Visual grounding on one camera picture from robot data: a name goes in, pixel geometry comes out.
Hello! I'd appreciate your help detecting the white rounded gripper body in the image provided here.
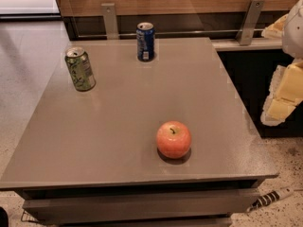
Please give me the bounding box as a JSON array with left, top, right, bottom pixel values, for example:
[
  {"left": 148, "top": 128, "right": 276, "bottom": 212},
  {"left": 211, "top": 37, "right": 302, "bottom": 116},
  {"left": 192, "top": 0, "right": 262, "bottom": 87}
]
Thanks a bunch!
[{"left": 282, "top": 0, "right": 303, "bottom": 59}]

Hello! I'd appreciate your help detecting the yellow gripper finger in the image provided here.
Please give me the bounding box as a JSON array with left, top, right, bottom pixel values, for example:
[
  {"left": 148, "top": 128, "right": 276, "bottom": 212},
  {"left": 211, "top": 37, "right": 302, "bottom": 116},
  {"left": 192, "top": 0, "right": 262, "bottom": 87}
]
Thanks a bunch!
[
  {"left": 260, "top": 59, "right": 303, "bottom": 126},
  {"left": 261, "top": 14, "right": 288, "bottom": 39}
]

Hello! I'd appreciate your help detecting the red apple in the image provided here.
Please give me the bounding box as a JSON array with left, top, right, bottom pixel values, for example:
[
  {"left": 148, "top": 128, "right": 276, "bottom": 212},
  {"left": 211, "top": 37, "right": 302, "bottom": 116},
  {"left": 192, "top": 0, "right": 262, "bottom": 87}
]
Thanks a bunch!
[{"left": 156, "top": 121, "right": 191, "bottom": 159}]

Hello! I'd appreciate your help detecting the blue soda can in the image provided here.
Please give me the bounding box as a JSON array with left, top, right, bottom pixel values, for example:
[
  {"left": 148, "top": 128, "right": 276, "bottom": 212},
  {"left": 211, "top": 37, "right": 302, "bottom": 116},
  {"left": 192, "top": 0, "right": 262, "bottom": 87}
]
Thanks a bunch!
[{"left": 136, "top": 22, "right": 155, "bottom": 61}]

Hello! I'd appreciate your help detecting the green soda can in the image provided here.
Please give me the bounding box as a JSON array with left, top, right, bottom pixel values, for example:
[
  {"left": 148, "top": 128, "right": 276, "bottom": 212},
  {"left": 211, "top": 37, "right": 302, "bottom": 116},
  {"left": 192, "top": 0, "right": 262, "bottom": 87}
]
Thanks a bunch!
[{"left": 64, "top": 46, "right": 96, "bottom": 92}]

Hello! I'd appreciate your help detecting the white power strip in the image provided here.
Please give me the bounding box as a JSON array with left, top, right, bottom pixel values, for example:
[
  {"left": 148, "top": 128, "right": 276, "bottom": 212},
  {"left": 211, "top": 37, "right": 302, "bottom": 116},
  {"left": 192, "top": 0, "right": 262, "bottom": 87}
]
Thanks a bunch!
[{"left": 246, "top": 187, "right": 294, "bottom": 213}]

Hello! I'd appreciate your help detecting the grey cabinet drawer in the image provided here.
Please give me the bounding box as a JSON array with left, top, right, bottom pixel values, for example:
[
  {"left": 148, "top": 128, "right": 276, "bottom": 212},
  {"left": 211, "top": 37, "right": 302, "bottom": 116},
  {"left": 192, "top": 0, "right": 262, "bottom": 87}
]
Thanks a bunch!
[{"left": 23, "top": 189, "right": 259, "bottom": 225}]

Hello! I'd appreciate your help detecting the right metal bracket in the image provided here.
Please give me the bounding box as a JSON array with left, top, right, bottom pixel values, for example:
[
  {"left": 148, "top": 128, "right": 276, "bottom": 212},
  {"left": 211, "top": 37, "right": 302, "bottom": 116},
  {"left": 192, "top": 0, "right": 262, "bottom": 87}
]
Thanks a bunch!
[{"left": 236, "top": 0, "right": 265, "bottom": 45}]

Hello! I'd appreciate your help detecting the metal bracket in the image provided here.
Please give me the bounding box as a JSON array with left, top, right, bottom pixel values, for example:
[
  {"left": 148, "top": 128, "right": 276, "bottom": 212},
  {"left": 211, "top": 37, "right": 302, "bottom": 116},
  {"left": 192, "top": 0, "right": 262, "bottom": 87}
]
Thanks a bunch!
[
  {"left": 101, "top": 3, "right": 119, "bottom": 40},
  {"left": 236, "top": 0, "right": 265, "bottom": 45}
]

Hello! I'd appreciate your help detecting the left metal bracket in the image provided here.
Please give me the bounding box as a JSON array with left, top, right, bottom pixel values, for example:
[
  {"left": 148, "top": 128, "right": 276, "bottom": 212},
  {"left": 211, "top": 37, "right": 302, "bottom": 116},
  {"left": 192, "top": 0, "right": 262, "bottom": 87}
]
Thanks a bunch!
[{"left": 101, "top": 3, "right": 119, "bottom": 40}]

